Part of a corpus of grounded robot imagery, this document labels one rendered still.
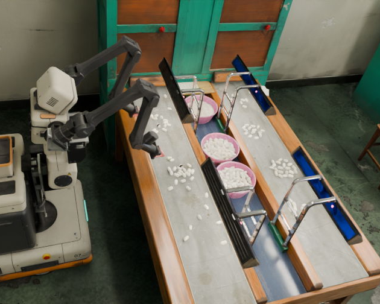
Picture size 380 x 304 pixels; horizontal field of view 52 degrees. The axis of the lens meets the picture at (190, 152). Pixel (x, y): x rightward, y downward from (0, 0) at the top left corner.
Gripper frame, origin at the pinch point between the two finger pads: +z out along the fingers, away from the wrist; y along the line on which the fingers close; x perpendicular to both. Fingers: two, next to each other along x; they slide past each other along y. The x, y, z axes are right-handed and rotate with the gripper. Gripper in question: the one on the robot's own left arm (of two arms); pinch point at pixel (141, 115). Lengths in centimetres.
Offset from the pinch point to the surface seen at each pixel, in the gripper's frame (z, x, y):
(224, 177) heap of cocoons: 42, -18, -53
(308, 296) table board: 53, -27, -138
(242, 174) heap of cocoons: 51, -26, -53
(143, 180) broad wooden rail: 0, 13, -49
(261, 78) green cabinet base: 95, -65, 45
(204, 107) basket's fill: 49, -25, 17
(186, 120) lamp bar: 1.4, -28.2, -32.6
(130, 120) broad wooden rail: 1.4, 11.0, 5.9
